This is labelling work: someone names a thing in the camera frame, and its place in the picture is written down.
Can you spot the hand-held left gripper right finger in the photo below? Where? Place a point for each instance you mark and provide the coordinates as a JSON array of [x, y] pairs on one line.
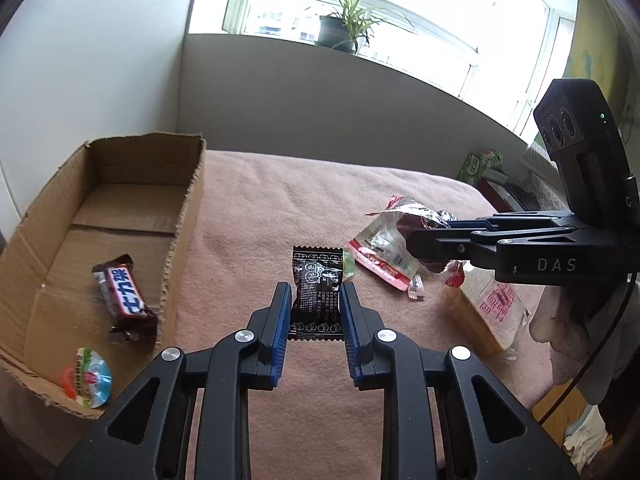
[[350, 335]]

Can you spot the small white wrapped candy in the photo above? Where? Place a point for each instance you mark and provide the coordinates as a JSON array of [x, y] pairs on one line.
[[415, 289]]

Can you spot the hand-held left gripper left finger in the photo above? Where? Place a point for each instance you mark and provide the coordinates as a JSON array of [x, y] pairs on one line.
[[282, 330]]

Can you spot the brown bread packet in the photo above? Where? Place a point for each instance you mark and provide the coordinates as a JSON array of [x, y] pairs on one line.
[[480, 320]]

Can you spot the green carton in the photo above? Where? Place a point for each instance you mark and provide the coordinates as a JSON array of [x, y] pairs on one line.
[[472, 167]]

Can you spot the white framed window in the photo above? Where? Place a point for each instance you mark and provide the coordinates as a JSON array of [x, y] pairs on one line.
[[450, 20]]

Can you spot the clear red-edged snack packet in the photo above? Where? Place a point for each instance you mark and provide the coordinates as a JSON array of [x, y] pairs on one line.
[[380, 250]]

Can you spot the potted green plant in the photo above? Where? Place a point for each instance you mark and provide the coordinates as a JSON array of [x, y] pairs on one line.
[[335, 30]]

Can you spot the small green candy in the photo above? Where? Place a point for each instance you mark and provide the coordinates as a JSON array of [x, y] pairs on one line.
[[348, 262]]

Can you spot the black snack packet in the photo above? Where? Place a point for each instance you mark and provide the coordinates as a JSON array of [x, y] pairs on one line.
[[315, 285]]

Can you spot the white cloth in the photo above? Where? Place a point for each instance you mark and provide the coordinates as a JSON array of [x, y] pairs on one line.
[[590, 432]]

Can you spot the brown cardboard box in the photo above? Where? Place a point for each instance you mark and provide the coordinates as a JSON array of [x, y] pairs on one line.
[[125, 210]]

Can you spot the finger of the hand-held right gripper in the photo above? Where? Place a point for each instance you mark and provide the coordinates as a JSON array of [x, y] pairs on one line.
[[500, 221], [430, 245]]

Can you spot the person's right hand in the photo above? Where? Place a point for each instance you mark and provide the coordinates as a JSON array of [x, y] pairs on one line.
[[555, 320]]

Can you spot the white printed box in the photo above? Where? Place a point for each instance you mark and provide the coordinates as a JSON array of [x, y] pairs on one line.
[[542, 180]]

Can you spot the small jelly cup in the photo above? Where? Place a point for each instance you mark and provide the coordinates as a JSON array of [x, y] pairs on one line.
[[90, 377]]

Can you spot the brown chocolate bar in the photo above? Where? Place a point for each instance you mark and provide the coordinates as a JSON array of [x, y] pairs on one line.
[[122, 290]]

